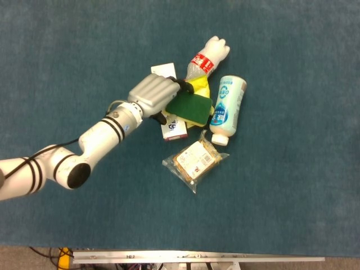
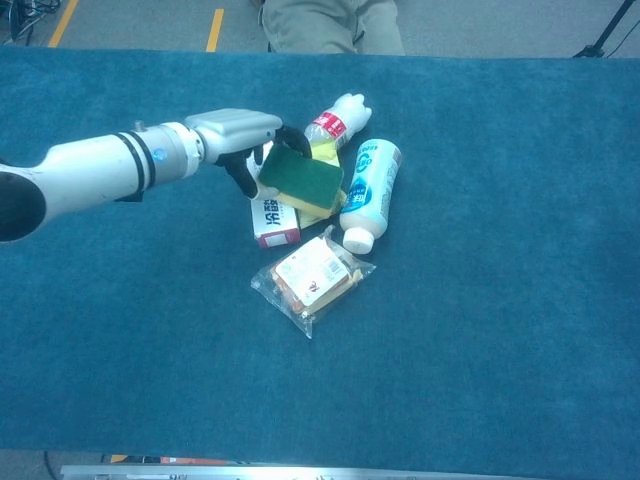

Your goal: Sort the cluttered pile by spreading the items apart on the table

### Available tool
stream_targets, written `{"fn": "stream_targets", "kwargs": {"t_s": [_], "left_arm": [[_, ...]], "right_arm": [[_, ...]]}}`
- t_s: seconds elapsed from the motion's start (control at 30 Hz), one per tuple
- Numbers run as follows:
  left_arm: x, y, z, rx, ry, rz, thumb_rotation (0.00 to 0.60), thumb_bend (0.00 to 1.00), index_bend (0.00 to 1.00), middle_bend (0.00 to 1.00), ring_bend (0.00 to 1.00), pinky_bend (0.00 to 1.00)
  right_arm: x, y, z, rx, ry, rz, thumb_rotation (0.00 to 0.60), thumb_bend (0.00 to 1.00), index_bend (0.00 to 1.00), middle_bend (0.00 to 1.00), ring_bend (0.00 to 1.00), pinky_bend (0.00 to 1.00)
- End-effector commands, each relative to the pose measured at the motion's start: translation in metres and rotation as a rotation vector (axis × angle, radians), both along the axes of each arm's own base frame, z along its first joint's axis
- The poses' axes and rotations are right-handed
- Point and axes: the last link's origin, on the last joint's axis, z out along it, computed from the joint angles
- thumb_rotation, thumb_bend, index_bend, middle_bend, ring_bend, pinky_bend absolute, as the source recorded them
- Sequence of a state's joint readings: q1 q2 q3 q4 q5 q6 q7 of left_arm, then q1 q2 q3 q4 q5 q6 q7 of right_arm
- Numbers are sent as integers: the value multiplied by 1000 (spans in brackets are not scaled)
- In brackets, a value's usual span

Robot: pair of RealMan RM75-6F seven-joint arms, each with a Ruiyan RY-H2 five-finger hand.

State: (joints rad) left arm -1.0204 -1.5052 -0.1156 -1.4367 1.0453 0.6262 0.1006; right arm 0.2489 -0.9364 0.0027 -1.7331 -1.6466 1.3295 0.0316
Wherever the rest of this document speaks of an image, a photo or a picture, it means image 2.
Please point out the long yellow floor tape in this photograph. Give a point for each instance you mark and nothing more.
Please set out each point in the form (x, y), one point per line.
(63, 25)

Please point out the short yellow floor tape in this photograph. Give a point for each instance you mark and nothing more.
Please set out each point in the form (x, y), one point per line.
(214, 30)

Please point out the aluminium rail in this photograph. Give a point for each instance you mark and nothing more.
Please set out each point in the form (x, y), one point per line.
(250, 472)

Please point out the seated person khaki trousers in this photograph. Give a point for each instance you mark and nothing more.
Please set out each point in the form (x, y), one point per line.
(325, 25)

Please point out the blue table cloth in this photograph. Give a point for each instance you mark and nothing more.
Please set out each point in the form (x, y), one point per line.
(100, 325)

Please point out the black tripod stand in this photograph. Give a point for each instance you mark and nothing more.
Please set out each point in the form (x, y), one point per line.
(600, 40)

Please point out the clear cola bottle red label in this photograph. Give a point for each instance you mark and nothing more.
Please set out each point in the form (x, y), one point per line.
(345, 117)

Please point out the white drink bottle blue label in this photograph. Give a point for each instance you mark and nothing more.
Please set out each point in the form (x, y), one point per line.
(372, 180)

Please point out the white toothpaste box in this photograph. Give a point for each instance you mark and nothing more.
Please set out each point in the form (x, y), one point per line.
(277, 225)

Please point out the sandwich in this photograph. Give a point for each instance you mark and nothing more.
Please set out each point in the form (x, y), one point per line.
(310, 280)

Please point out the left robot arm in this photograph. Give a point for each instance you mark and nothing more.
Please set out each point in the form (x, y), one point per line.
(90, 170)

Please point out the green yellow sponge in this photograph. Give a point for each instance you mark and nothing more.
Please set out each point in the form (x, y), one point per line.
(305, 175)

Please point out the yellow snack packet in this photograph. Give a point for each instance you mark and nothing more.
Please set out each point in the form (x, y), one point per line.
(325, 150)

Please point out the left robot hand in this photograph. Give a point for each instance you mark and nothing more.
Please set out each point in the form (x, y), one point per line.
(230, 132)

